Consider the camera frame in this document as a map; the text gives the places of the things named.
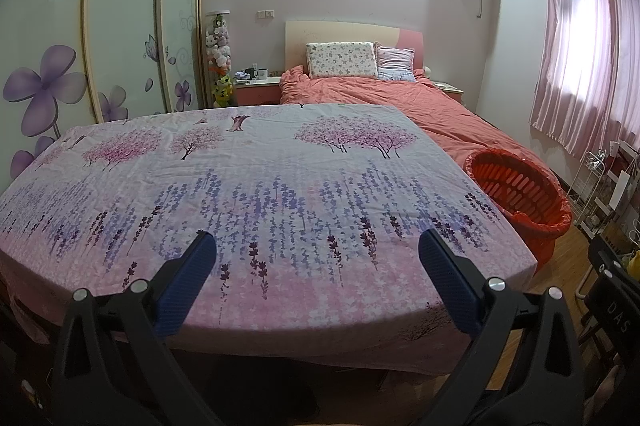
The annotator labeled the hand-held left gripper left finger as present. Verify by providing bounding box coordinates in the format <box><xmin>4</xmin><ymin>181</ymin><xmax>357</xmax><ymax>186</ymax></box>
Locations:
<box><xmin>50</xmin><ymin>230</ymin><xmax>218</xmax><ymax>426</ymax></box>

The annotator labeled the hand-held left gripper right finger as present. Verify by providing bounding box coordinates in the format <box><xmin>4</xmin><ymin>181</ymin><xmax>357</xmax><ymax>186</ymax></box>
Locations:
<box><xmin>418</xmin><ymin>229</ymin><xmax>587</xmax><ymax>426</ymax></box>

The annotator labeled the orange plastic basket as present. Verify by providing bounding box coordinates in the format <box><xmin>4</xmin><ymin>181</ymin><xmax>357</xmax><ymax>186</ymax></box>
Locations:
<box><xmin>462</xmin><ymin>149</ymin><xmax>573</xmax><ymax>277</ymax></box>

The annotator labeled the red plastic bag liner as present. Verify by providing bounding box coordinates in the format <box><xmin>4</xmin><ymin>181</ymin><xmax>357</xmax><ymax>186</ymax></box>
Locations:
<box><xmin>462</xmin><ymin>149</ymin><xmax>573</xmax><ymax>241</ymax></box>

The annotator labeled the floral print tablecloth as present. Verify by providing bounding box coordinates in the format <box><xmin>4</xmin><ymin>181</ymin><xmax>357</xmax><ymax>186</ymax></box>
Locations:
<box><xmin>0</xmin><ymin>103</ymin><xmax>538</xmax><ymax>377</ymax></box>

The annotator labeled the white paper bag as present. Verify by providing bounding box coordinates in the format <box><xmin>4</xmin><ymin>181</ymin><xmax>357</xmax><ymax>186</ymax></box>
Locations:
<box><xmin>611</xmin><ymin>171</ymin><xmax>634</xmax><ymax>209</ymax></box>

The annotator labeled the bed with coral duvet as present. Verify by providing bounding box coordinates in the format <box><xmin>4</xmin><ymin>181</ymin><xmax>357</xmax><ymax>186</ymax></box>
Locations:
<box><xmin>278</xmin><ymin>66</ymin><xmax>566</xmax><ymax>187</ymax></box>

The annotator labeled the green and yellow plush toy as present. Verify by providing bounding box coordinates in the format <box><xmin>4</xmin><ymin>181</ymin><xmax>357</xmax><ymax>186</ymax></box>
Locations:
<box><xmin>212</xmin><ymin>74</ymin><xmax>236</xmax><ymax>108</ymax></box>

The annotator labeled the pink nightstand with mugs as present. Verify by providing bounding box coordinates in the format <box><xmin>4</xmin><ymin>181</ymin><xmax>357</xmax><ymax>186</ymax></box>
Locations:
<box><xmin>234</xmin><ymin>77</ymin><xmax>283</xmax><ymax>107</ymax></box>

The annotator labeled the pink striped pillow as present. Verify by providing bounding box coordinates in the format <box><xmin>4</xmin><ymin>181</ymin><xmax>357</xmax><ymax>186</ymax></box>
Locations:
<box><xmin>374</xmin><ymin>43</ymin><xmax>417</xmax><ymax>82</ymax></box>

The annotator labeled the column of plush toys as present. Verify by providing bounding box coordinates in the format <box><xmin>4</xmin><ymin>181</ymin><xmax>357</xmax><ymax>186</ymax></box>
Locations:
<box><xmin>205</xmin><ymin>10</ymin><xmax>234</xmax><ymax>76</ymax></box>

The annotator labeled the white floral pillow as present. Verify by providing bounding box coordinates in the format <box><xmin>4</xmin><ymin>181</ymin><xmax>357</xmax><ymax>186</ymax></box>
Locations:
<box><xmin>305</xmin><ymin>42</ymin><xmax>380</xmax><ymax>80</ymax></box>

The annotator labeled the white wardrobe with purple flowers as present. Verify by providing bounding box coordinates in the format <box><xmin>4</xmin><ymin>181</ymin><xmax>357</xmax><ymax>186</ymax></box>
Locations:
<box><xmin>0</xmin><ymin>0</ymin><xmax>208</xmax><ymax>187</ymax></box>

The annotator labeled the pink satin curtain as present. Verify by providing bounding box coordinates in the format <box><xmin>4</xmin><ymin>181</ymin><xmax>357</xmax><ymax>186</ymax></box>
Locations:
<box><xmin>529</xmin><ymin>0</ymin><xmax>640</xmax><ymax>159</ymax></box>

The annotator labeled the cream and pink headboard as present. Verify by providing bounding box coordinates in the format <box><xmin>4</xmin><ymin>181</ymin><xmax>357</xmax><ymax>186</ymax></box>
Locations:
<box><xmin>285</xmin><ymin>20</ymin><xmax>425</xmax><ymax>74</ymax></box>

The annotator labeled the white wire rack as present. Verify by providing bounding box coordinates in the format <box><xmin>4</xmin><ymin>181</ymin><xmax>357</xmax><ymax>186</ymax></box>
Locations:
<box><xmin>572</xmin><ymin>151</ymin><xmax>609</xmax><ymax>227</ymax></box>

